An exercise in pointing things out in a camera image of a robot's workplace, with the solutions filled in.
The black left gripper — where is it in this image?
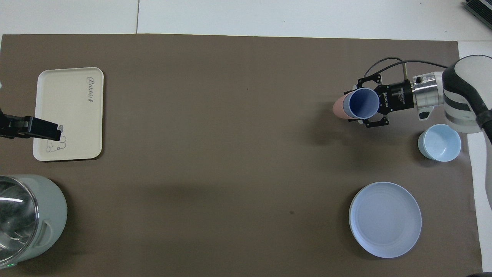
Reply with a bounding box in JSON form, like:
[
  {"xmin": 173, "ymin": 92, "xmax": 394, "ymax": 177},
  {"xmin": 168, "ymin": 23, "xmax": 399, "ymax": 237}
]
[{"xmin": 0, "ymin": 109, "xmax": 62, "ymax": 142}]

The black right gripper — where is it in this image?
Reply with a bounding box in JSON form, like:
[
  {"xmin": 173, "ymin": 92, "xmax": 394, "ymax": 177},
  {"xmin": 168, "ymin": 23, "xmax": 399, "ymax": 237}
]
[{"xmin": 347, "ymin": 74, "xmax": 416, "ymax": 129}]

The dark blue plastic cup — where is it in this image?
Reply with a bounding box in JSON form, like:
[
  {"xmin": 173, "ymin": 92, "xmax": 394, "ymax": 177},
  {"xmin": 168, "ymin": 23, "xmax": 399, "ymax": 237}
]
[{"xmin": 343, "ymin": 88, "xmax": 381, "ymax": 120}]

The pink plastic cup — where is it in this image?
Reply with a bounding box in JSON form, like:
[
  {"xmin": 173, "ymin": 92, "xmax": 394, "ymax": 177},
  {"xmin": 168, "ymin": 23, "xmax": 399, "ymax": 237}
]
[{"xmin": 332, "ymin": 94, "xmax": 352, "ymax": 119}]

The cream rectangular tray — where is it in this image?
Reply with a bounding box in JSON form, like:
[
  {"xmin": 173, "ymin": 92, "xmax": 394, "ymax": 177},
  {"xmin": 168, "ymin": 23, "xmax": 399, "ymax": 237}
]
[{"xmin": 32, "ymin": 67, "xmax": 105, "ymax": 162}]

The light blue bowl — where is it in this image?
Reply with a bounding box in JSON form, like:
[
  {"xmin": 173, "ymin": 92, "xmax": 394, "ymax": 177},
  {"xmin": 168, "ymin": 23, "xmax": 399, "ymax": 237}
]
[{"xmin": 418, "ymin": 123, "xmax": 462, "ymax": 162}]

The pale green cooking pot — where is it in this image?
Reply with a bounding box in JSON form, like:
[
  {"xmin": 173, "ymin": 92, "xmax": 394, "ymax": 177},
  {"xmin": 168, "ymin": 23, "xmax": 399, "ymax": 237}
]
[{"xmin": 0, "ymin": 174, "xmax": 68, "ymax": 269}]

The glass pot lid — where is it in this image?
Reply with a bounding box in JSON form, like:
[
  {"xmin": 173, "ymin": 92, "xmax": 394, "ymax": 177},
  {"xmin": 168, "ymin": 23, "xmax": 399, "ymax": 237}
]
[{"xmin": 0, "ymin": 177, "xmax": 40, "ymax": 267}]

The pale blue plate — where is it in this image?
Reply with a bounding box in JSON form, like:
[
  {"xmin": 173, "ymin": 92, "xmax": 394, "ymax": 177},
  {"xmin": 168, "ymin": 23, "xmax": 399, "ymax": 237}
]
[{"xmin": 348, "ymin": 182, "xmax": 422, "ymax": 259}]

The grey ribbed device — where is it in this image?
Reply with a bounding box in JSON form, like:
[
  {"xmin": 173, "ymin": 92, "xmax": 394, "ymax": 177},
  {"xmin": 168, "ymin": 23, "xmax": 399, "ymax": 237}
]
[{"xmin": 463, "ymin": 0, "xmax": 492, "ymax": 20}]

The brown table mat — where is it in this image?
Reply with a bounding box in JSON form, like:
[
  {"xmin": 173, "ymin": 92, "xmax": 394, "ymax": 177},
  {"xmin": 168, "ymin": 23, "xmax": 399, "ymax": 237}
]
[{"xmin": 0, "ymin": 33, "xmax": 483, "ymax": 277}]

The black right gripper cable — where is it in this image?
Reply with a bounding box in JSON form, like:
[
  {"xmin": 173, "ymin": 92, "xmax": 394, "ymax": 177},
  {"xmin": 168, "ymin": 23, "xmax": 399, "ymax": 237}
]
[{"xmin": 364, "ymin": 57, "xmax": 449, "ymax": 78}]

